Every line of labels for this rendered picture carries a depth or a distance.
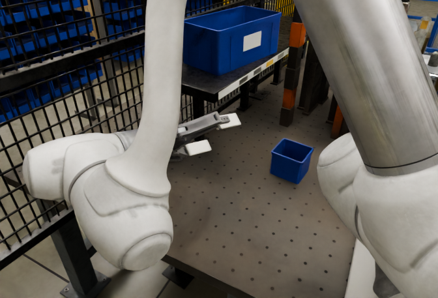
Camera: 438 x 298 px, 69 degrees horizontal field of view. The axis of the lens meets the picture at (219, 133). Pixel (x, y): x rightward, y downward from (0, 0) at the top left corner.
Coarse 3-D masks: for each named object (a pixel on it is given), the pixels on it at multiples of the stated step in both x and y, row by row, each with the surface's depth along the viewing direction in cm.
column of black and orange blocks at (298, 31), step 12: (300, 24) 110; (300, 36) 112; (300, 48) 116; (288, 60) 119; (300, 60) 120; (288, 72) 120; (288, 84) 123; (288, 96) 125; (288, 108) 128; (288, 120) 130
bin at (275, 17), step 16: (208, 16) 103; (224, 16) 108; (240, 16) 114; (256, 16) 112; (272, 16) 101; (192, 32) 94; (208, 32) 89; (224, 32) 88; (240, 32) 93; (256, 32) 98; (272, 32) 105; (192, 48) 96; (208, 48) 92; (224, 48) 91; (240, 48) 96; (256, 48) 101; (272, 48) 108; (192, 64) 99; (208, 64) 94; (224, 64) 93; (240, 64) 99
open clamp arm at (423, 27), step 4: (424, 16) 118; (428, 16) 117; (420, 20) 119; (424, 20) 117; (428, 20) 117; (420, 24) 119; (424, 24) 118; (428, 24) 118; (420, 28) 119; (424, 28) 118; (428, 28) 118; (416, 32) 120; (420, 32) 120; (424, 32) 119; (416, 36) 121; (420, 36) 120; (424, 36) 119; (416, 40) 121; (420, 40) 120; (420, 44) 121; (420, 48) 121
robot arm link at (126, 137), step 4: (116, 132) 61; (120, 132) 61; (124, 132) 61; (128, 132) 61; (132, 132) 62; (136, 132) 62; (120, 136) 59; (124, 136) 60; (128, 136) 60; (132, 136) 60; (124, 140) 59; (128, 140) 59; (132, 140) 60; (124, 144) 59; (128, 144) 59; (124, 148) 58
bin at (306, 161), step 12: (288, 144) 109; (300, 144) 106; (276, 156) 103; (288, 156) 112; (300, 156) 109; (276, 168) 105; (288, 168) 102; (300, 168) 100; (288, 180) 104; (300, 180) 104
